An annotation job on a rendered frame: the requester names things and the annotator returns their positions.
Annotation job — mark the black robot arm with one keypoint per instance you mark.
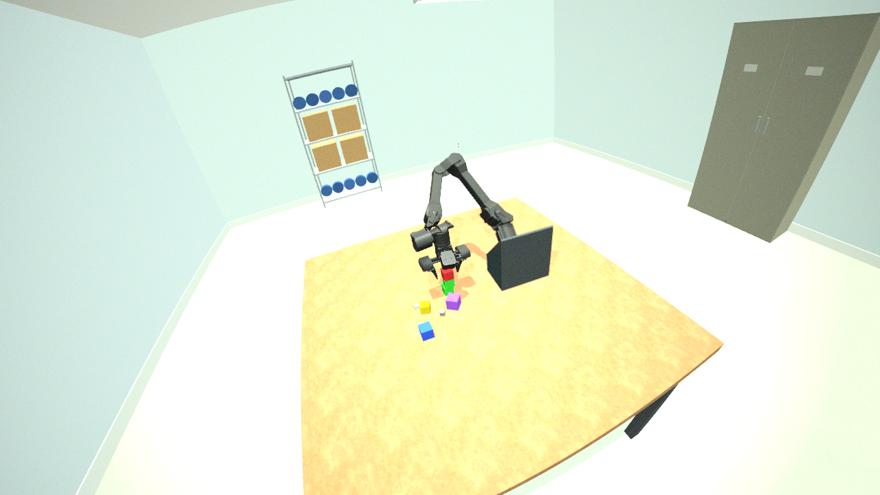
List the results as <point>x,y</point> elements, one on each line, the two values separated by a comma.
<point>491,212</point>

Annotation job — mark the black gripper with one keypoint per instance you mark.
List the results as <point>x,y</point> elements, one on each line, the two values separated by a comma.
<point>426,263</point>

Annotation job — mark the blue block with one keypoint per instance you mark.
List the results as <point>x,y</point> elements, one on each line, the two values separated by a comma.
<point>426,331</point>

